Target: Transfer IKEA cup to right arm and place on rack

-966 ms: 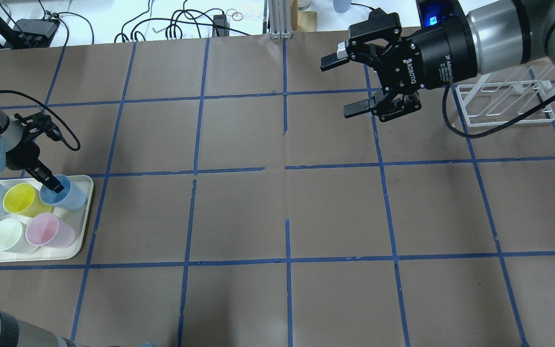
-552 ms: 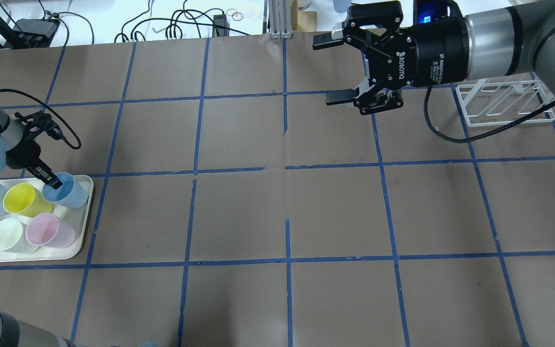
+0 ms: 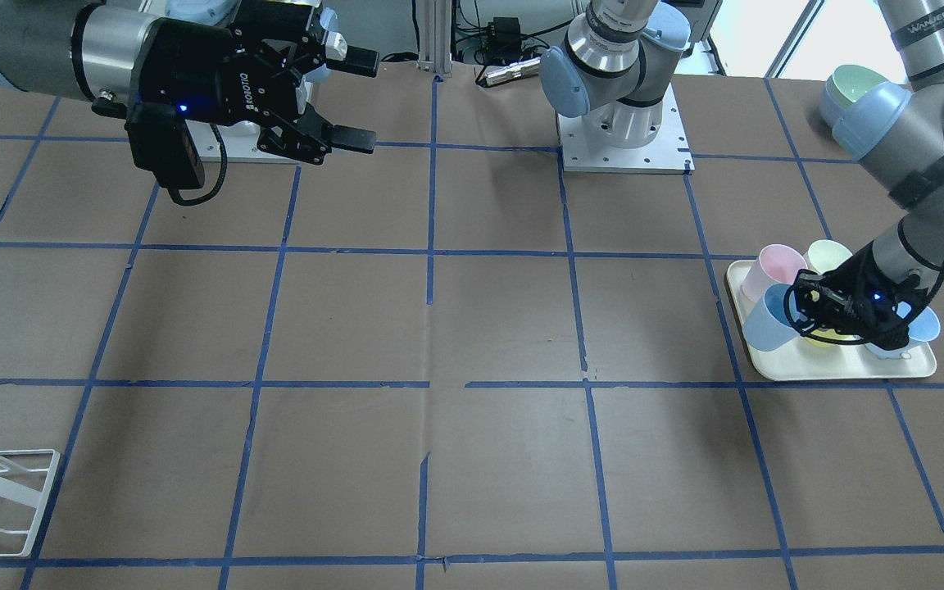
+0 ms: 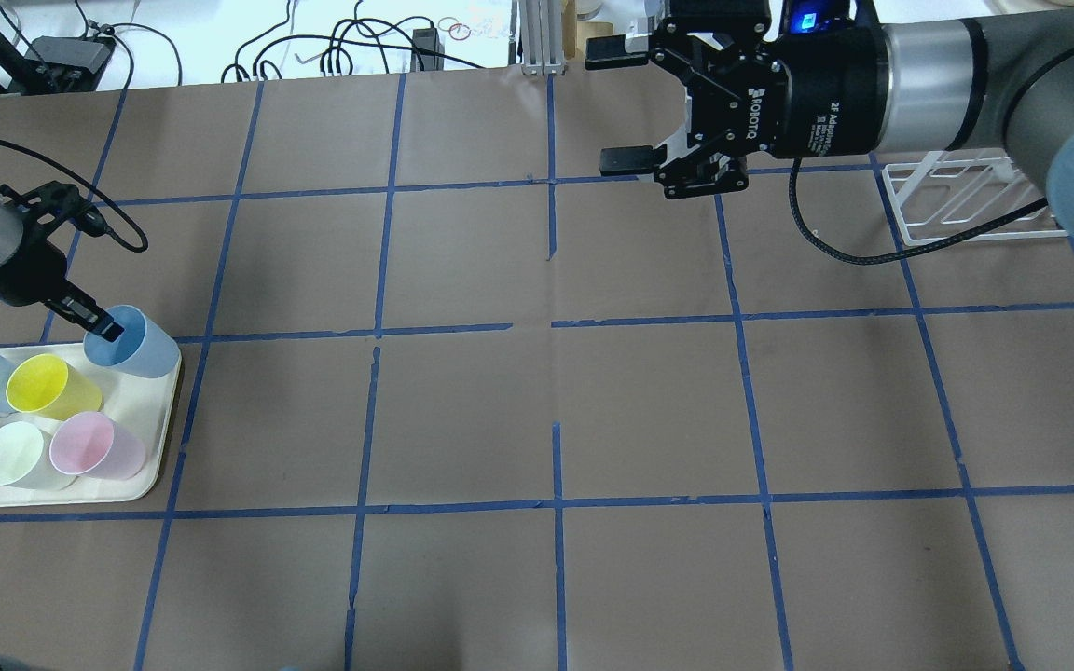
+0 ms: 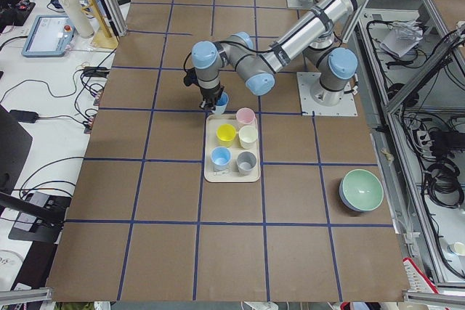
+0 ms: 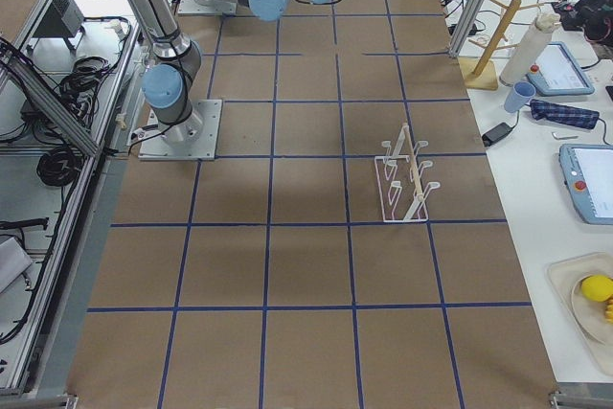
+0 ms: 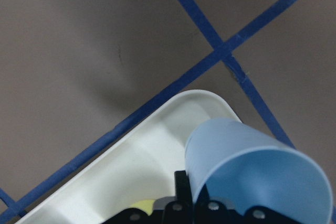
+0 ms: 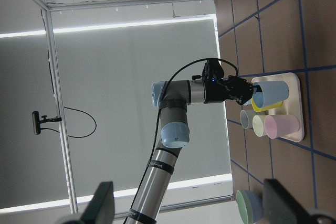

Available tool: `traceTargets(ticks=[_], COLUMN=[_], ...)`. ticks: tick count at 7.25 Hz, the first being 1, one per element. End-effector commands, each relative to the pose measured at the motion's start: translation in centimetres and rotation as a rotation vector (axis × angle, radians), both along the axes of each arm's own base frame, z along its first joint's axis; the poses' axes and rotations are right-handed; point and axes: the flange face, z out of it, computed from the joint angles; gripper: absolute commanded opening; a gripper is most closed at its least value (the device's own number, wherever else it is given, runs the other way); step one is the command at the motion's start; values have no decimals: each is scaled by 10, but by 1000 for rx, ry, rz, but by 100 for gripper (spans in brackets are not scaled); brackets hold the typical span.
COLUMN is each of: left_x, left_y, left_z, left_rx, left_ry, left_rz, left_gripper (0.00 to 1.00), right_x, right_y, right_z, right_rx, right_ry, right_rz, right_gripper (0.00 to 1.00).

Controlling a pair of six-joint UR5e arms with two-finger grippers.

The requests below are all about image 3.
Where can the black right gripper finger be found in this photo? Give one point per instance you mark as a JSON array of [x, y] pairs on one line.
[[362, 62], [320, 136]]

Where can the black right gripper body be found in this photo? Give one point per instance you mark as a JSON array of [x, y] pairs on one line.
[[188, 61]]

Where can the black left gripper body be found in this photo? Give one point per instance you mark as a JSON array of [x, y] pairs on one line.
[[855, 287]]

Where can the light blue plastic cup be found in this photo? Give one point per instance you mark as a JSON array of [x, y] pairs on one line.
[[767, 328]]

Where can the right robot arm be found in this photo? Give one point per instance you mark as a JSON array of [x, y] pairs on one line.
[[85, 50]]

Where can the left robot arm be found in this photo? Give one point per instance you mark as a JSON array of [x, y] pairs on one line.
[[615, 63]]

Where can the cream plastic cup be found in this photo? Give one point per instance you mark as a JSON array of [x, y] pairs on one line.
[[826, 255]]

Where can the pink plastic cup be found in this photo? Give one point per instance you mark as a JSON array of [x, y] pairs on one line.
[[775, 264]]

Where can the cream plastic tray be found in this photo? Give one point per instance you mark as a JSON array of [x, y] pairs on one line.
[[800, 360]]

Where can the green and blue bowls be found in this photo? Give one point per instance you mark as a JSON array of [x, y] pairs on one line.
[[844, 87]]

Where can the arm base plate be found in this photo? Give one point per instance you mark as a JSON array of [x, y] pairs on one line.
[[618, 138], [240, 140]]

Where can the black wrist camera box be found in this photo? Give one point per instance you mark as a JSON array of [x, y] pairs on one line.
[[161, 144]]

